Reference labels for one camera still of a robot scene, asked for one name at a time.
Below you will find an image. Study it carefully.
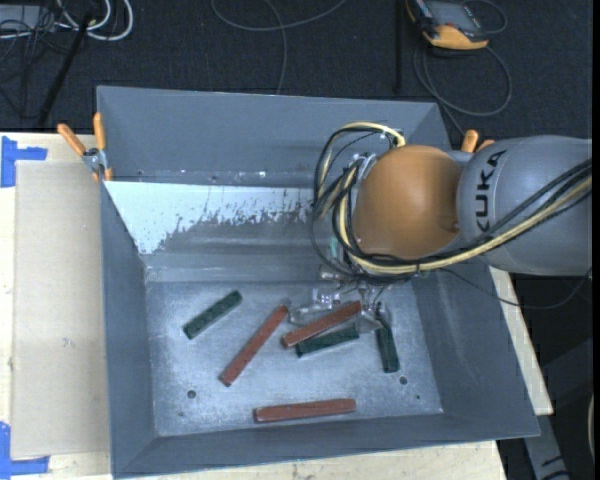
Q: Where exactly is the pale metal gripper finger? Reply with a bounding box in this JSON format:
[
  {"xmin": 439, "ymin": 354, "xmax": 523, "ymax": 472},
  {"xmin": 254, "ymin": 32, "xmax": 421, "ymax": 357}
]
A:
[
  {"xmin": 288, "ymin": 290, "xmax": 343, "ymax": 325},
  {"xmin": 354, "ymin": 300, "xmax": 393, "ymax": 334}
]

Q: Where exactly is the red-brown flat block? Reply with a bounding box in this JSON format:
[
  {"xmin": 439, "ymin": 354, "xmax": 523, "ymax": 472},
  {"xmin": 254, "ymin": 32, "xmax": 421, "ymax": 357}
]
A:
[
  {"xmin": 218, "ymin": 304, "xmax": 290, "ymax": 388},
  {"xmin": 252, "ymin": 397, "xmax": 358, "ymax": 425},
  {"xmin": 280, "ymin": 300, "xmax": 364, "ymax": 350}
]

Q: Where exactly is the dark green flat block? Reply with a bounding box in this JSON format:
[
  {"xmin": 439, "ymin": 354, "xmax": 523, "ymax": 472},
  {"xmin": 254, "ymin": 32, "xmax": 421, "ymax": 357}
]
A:
[
  {"xmin": 181, "ymin": 289, "xmax": 244, "ymax": 341},
  {"xmin": 294, "ymin": 323, "xmax": 361, "ymax": 359},
  {"xmin": 375, "ymin": 324, "xmax": 402, "ymax": 375}
]

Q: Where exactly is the grey metal bin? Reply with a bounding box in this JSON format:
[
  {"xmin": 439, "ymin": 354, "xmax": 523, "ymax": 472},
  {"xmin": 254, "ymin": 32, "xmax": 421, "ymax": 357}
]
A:
[{"xmin": 95, "ymin": 85, "xmax": 542, "ymax": 480}]

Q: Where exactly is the pale wood flat board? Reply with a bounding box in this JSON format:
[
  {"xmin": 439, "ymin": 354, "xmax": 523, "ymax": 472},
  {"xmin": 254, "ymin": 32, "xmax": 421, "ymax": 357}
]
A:
[{"xmin": 10, "ymin": 160, "xmax": 112, "ymax": 460}]

